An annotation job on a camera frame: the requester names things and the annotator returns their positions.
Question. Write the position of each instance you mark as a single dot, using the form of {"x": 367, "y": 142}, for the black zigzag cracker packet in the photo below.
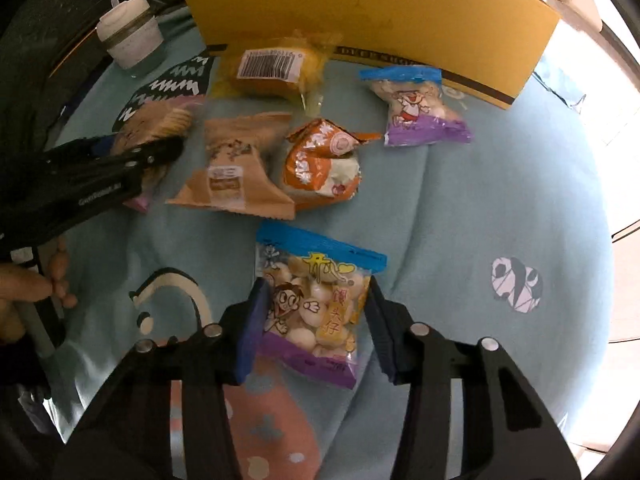
{"x": 165, "y": 115}

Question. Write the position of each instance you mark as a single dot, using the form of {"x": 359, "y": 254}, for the yellow cardboard box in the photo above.
{"x": 375, "y": 5}

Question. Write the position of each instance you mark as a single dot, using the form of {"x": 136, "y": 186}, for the brown snack packet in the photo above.
{"x": 230, "y": 170}

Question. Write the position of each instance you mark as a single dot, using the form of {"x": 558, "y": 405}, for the white lidded cup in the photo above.
{"x": 132, "y": 35}

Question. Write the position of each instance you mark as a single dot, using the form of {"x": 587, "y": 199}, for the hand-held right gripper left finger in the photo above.
{"x": 252, "y": 330}

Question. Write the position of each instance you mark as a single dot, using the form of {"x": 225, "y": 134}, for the orange snack packet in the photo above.
{"x": 310, "y": 165}

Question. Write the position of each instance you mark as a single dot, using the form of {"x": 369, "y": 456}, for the blue and purple snack packet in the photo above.
{"x": 415, "y": 105}
{"x": 310, "y": 300}

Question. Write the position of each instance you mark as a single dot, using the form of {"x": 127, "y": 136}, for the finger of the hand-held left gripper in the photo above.
{"x": 102, "y": 146}
{"x": 155, "y": 152}

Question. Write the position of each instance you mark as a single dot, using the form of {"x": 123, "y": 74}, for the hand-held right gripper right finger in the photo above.
{"x": 380, "y": 330}

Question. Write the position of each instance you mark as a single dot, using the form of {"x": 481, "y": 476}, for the light blue printed blanket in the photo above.
{"x": 475, "y": 200}

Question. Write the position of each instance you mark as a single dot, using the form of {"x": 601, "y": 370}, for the yellow bread packet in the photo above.
{"x": 270, "y": 80}

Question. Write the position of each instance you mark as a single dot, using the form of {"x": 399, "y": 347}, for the person's left hand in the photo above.
{"x": 25, "y": 285}

